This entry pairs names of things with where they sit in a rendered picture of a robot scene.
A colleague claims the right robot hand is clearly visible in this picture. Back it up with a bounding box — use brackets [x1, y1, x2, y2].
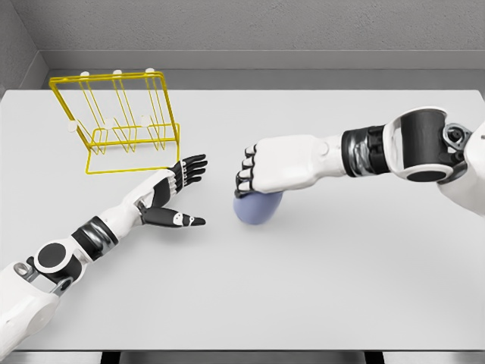
[233, 136, 330, 199]

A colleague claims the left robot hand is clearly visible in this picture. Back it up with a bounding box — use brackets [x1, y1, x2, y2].
[133, 153, 208, 228]

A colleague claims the blue-grey cup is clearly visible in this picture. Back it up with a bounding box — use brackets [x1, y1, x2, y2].
[232, 190, 284, 226]

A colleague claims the yellow wire cup holder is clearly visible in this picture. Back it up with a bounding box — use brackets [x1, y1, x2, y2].
[48, 67, 181, 176]

